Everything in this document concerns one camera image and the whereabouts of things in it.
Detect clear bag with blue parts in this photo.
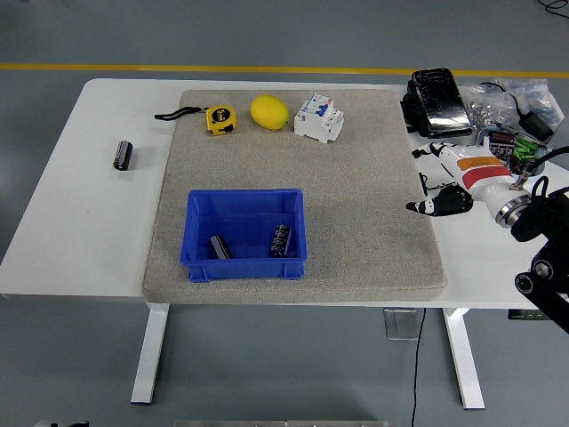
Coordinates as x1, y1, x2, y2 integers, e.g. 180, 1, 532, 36
491, 77, 565, 133

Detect light blue bowl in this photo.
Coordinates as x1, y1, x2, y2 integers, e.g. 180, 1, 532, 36
476, 126, 549, 178

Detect green connector pieces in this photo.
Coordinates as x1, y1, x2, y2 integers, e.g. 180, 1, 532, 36
514, 138, 540, 159

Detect yellow lemon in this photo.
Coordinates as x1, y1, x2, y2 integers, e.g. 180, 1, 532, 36
250, 93, 291, 131

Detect black floor cable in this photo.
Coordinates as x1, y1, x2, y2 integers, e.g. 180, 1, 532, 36
537, 0, 569, 19

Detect white circuit breaker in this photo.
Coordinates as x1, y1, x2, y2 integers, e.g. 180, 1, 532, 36
293, 93, 347, 145

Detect dark capacitor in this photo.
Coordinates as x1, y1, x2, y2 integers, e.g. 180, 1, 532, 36
509, 157, 537, 175

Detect black printed cylindrical battery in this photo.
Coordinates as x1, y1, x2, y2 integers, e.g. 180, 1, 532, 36
269, 222, 294, 259

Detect table control panel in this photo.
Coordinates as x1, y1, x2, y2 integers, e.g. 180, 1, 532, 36
508, 309, 551, 321

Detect clear plastic bracket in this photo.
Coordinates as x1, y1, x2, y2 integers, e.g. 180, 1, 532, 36
384, 307, 421, 342

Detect black strap pouch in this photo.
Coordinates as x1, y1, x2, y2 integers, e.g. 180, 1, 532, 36
399, 84, 430, 134

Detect yellow tape measure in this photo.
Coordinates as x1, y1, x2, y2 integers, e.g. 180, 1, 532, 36
154, 104, 238, 137

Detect dark brown cylindrical battery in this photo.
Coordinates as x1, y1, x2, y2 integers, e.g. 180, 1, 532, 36
208, 235, 235, 261
112, 140, 134, 172

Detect black hanging cable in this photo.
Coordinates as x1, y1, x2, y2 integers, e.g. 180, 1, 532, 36
411, 307, 428, 427

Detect blue plastic box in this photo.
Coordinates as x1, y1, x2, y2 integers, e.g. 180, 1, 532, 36
179, 188, 309, 283

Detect clear bag of screws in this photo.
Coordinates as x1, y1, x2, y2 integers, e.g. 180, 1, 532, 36
460, 82, 521, 133

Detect grey-brown mat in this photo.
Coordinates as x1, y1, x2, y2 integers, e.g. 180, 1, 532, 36
140, 89, 448, 306

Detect black power adapter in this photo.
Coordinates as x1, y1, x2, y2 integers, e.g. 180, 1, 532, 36
518, 111, 555, 142

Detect white table leg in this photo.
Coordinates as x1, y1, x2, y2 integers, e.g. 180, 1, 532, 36
442, 307, 485, 410
130, 302, 172, 406

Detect black wrapped pack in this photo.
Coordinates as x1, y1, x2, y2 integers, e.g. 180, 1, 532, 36
411, 67, 473, 139

